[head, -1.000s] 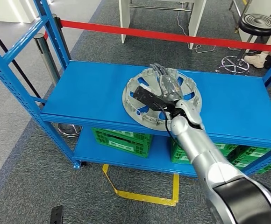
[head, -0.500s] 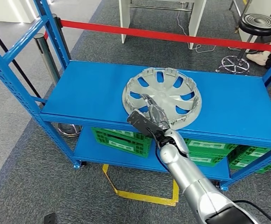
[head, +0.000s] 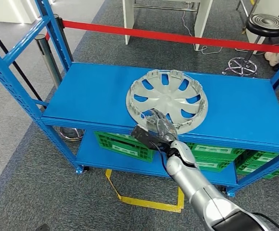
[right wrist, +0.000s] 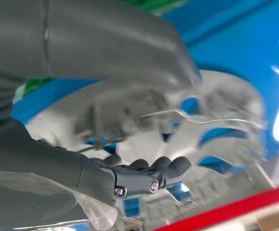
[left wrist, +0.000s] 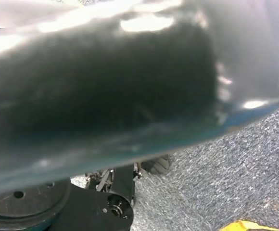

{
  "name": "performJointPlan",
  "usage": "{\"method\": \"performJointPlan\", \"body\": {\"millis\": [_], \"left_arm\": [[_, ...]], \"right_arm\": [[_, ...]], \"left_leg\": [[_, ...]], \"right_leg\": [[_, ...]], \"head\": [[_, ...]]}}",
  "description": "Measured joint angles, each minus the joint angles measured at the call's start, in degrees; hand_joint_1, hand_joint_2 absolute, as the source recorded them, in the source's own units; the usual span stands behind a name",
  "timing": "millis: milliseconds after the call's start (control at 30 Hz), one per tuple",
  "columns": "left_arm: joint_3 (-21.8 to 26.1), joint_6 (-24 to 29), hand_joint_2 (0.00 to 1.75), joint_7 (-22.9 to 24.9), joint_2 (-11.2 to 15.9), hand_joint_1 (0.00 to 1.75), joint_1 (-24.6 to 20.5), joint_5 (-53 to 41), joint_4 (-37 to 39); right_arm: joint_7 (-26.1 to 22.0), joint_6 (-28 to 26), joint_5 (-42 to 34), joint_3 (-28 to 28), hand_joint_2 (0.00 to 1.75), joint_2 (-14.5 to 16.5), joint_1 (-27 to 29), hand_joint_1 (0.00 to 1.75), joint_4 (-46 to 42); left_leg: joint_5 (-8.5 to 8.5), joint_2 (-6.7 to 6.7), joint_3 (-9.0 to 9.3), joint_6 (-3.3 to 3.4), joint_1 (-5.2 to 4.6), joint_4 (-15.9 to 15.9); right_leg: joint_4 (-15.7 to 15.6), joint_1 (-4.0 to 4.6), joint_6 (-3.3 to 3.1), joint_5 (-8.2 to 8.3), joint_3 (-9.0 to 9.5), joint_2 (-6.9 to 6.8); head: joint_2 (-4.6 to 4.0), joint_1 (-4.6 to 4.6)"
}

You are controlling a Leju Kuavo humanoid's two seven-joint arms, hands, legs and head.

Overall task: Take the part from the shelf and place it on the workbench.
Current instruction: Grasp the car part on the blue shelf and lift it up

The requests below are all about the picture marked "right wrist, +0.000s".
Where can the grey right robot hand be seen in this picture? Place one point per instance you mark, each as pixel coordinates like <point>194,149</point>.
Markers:
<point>105,38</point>

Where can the green plastic crate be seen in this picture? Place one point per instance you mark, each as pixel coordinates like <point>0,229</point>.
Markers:
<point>33,84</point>

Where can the red barrier belt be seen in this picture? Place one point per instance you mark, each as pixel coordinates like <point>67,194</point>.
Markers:
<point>226,210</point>

